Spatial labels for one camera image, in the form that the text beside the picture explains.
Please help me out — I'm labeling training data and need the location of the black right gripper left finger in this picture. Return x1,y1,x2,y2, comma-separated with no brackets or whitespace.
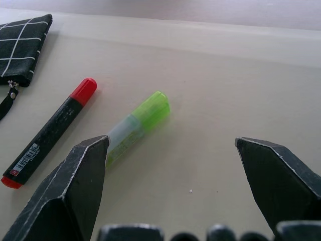
1,135,111,241

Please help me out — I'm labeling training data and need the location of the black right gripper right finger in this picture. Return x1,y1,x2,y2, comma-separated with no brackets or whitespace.
234,137,321,238

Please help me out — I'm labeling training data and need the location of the black grid-pattern pencil pouch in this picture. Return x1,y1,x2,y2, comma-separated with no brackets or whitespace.
0,14,54,121

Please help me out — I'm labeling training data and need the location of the black marker with red cap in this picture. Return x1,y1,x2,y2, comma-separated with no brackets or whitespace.
1,77,98,189

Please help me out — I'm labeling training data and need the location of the green highlighter pen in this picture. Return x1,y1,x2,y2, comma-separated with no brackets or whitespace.
105,90,172,169

